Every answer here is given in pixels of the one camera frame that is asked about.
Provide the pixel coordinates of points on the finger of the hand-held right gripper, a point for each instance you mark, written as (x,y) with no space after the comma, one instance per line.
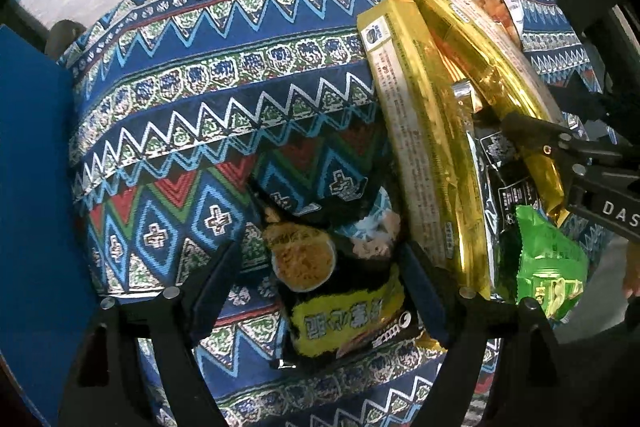
(530,129)

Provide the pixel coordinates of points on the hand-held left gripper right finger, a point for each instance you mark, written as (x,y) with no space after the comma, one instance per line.
(427,284)

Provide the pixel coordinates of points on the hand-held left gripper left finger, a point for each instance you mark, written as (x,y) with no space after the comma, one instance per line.
(214,284)

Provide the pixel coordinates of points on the long gold snack packet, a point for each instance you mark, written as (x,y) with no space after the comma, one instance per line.
(500,79)

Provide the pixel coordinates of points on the black yellow-label snack packet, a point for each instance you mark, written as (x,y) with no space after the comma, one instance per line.
(325,257)

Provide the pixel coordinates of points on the gold packet with white label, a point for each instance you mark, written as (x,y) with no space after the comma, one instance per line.
(415,132)

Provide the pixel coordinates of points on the person's right hand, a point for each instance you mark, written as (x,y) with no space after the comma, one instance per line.
(633,274)

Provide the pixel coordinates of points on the green snack packet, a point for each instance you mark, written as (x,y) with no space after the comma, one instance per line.
(550,257)

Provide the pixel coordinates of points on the black and silver snack packet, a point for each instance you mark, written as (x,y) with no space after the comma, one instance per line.
(500,207)

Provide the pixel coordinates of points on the black stand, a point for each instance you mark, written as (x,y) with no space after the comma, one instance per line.
(600,7)

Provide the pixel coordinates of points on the blue patterned tablecloth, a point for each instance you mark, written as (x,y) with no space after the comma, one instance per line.
(200,57)

